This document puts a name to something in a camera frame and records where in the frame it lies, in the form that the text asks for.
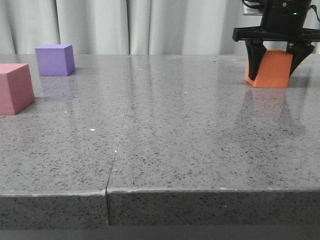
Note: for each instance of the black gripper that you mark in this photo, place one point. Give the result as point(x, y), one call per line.
point(282, 21)

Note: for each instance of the orange foam cube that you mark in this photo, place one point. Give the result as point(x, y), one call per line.
point(274, 70)

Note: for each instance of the grey curtain backdrop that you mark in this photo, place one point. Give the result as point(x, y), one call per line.
point(123, 27)

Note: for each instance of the purple foam cube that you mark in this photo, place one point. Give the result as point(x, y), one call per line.
point(55, 60)

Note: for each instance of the pink foam cube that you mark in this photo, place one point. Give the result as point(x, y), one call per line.
point(16, 88)

